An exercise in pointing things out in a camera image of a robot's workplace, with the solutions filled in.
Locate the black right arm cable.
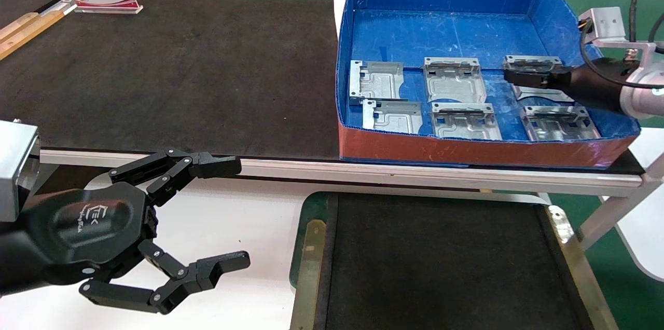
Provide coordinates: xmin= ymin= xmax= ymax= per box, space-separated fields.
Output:
xmin=580 ymin=0 xmax=664 ymax=68

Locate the white table leg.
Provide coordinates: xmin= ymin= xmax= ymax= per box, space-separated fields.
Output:
xmin=576 ymin=155 xmax=664 ymax=251

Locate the black table mat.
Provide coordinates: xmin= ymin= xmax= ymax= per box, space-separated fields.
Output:
xmin=0 ymin=0 xmax=343 ymax=160

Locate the stamped metal bracket part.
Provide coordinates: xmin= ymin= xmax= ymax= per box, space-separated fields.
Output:
xmin=520 ymin=106 xmax=601 ymax=142
xmin=362 ymin=100 xmax=423 ymax=135
xmin=423 ymin=57 xmax=487 ymax=104
xmin=349 ymin=60 xmax=408 ymax=106
xmin=431 ymin=102 xmax=503 ymax=141
xmin=502 ymin=55 xmax=577 ymax=103

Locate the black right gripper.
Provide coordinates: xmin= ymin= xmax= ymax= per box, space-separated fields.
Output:
xmin=504 ymin=57 xmax=632 ymax=114

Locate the aluminium table edge rail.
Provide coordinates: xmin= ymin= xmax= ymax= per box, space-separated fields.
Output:
xmin=39 ymin=149 xmax=649 ymax=197

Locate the white rounded platform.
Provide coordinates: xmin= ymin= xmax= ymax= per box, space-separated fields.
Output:
xmin=601 ymin=128 xmax=664 ymax=283

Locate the wooden strip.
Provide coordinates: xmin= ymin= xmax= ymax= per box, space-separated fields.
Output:
xmin=0 ymin=10 xmax=65 ymax=61

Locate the blue corrugated plastic box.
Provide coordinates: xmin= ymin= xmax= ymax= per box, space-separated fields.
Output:
xmin=335 ymin=0 xmax=641 ymax=169

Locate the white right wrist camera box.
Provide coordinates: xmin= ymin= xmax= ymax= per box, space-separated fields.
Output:
xmin=577 ymin=6 xmax=657 ymax=68

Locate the white sheet under box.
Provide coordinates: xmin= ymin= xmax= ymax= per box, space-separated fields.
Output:
xmin=332 ymin=0 xmax=356 ymax=37

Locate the brass tray edge strip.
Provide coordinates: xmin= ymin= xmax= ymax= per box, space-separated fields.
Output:
xmin=290 ymin=219 xmax=326 ymax=330
xmin=546 ymin=204 xmax=621 ymax=330

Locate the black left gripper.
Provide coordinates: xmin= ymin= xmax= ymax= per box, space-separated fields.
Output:
xmin=23 ymin=148 xmax=251 ymax=315

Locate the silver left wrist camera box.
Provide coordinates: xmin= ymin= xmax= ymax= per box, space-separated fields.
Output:
xmin=0 ymin=120 xmax=41 ymax=223

